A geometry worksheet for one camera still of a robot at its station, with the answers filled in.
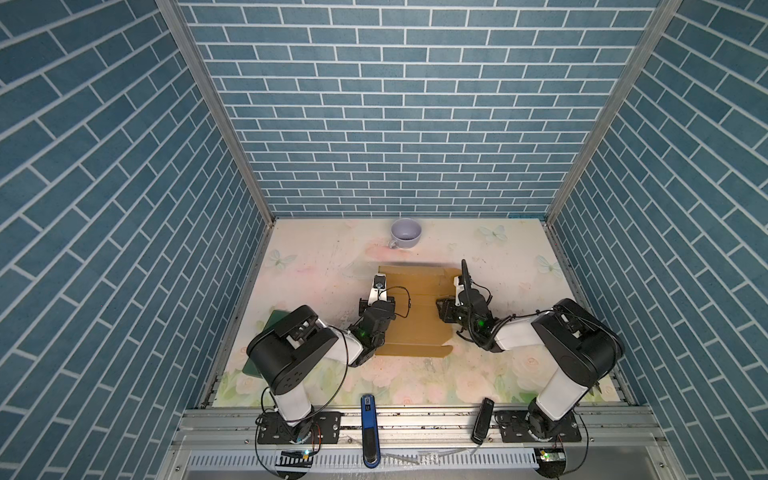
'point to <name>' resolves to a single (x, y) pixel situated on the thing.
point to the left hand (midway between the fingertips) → (382, 287)
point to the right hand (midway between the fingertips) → (438, 299)
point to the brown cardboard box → (418, 329)
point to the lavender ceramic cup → (405, 233)
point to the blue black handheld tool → (370, 431)
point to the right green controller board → (552, 455)
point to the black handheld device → (483, 421)
